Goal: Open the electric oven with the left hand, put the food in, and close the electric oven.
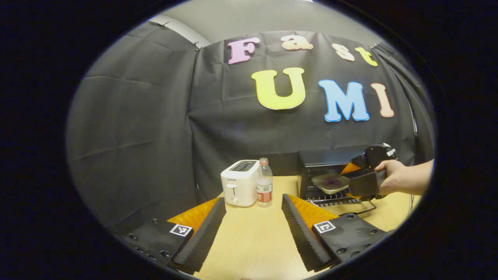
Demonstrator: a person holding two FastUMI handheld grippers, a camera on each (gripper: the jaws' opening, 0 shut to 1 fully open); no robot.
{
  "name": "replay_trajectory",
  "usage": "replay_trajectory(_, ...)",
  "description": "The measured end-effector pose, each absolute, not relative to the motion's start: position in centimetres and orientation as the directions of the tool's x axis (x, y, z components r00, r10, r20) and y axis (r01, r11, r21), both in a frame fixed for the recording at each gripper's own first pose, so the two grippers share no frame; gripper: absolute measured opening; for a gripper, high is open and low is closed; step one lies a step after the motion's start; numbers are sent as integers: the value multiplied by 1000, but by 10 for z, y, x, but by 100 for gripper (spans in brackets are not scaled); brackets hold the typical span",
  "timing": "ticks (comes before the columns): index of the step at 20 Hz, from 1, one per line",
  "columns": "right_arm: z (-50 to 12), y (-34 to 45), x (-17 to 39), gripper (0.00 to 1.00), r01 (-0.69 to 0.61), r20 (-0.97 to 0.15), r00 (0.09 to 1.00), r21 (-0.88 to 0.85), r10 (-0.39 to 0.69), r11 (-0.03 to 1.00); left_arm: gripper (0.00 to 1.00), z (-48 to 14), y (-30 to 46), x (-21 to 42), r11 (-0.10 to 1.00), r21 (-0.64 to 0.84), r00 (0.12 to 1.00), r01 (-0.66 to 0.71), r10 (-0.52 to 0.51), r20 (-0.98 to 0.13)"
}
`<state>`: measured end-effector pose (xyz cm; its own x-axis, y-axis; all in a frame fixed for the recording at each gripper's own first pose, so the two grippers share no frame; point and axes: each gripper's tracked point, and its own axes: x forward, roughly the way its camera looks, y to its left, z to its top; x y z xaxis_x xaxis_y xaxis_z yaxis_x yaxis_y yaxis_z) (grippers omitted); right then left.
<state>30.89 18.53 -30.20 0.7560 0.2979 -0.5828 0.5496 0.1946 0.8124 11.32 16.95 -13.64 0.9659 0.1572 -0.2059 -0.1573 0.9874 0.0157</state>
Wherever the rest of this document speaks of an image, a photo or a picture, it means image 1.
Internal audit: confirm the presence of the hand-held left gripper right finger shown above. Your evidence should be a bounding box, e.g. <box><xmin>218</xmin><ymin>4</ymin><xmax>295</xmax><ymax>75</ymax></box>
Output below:
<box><xmin>281</xmin><ymin>193</ymin><xmax>389</xmax><ymax>273</ymax></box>

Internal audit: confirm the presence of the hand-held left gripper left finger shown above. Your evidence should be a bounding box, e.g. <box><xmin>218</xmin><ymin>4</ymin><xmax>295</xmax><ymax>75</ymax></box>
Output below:
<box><xmin>121</xmin><ymin>197</ymin><xmax>227</xmax><ymax>273</ymax></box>

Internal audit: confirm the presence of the black electric oven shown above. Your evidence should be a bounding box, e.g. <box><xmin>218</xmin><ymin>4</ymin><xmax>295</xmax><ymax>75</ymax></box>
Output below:
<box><xmin>298</xmin><ymin>150</ymin><xmax>389</xmax><ymax>217</ymax></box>

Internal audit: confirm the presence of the pale square plate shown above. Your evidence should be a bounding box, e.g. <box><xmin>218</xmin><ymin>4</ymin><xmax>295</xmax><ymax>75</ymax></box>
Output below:
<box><xmin>311</xmin><ymin>173</ymin><xmax>351</xmax><ymax>195</ymax></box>

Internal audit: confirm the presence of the white toaster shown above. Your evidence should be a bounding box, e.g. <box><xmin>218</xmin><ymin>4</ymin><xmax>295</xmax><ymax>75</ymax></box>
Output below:
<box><xmin>220</xmin><ymin>159</ymin><xmax>260</xmax><ymax>207</ymax></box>

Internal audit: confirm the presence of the clear bottle with red label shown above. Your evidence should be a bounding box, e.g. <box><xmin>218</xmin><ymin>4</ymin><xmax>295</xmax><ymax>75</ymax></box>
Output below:
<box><xmin>256</xmin><ymin>157</ymin><xmax>274</xmax><ymax>208</ymax></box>

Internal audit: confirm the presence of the black backdrop cloth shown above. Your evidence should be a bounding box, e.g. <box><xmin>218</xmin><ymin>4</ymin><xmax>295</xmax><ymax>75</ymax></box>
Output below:
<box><xmin>65</xmin><ymin>21</ymin><xmax>435</xmax><ymax>234</ymax></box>

